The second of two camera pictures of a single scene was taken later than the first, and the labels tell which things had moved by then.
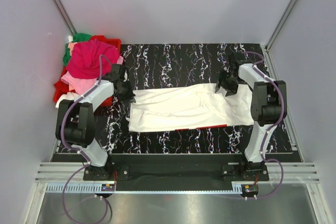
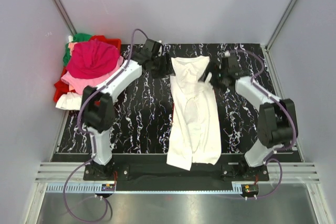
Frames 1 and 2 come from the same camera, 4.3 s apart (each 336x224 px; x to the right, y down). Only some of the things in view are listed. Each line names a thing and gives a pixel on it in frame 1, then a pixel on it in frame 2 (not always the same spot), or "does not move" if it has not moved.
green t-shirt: (77, 37) does not move
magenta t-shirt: (84, 59) does not move
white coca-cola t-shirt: (189, 107) → (195, 136)
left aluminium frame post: (58, 3) does not move
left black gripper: (129, 97) → (167, 68)
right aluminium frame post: (287, 9) does not move
